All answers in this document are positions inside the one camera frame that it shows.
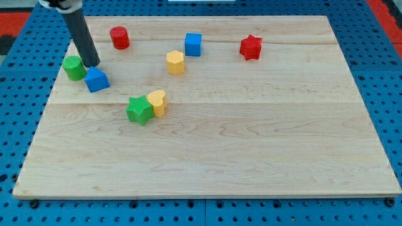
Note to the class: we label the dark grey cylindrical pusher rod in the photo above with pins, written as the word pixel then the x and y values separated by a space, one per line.
pixel 82 38

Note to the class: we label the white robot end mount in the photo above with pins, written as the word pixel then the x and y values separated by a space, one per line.
pixel 62 6

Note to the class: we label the blue triangle block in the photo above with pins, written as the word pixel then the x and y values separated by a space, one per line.
pixel 96 80

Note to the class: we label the yellow hexagon block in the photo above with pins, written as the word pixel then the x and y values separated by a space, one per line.
pixel 175 62

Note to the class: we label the green cylinder block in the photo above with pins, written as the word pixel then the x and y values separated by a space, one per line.
pixel 74 68

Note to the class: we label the red cylinder block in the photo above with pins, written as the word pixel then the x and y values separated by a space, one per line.
pixel 119 37

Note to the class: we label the green star block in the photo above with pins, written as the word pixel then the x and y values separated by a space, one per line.
pixel 139 110

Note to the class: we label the yellow heart block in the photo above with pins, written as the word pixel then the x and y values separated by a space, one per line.
pixel 158 101

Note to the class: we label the blue cube block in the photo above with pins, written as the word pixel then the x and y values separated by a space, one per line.
pixel 193 44

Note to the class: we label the light wooden board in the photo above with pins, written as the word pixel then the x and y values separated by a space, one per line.
pixel 289 125

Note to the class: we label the red star block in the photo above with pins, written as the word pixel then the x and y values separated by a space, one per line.
pixel 250 47

